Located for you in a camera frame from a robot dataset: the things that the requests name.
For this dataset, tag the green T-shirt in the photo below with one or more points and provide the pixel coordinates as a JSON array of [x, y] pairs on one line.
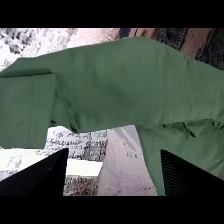
[[126, 86]]

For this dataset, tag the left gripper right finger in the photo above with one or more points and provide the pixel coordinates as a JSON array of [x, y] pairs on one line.
[[186, 176]]

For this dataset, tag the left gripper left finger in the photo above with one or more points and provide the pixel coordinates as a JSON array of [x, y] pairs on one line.
[[43, 178]]

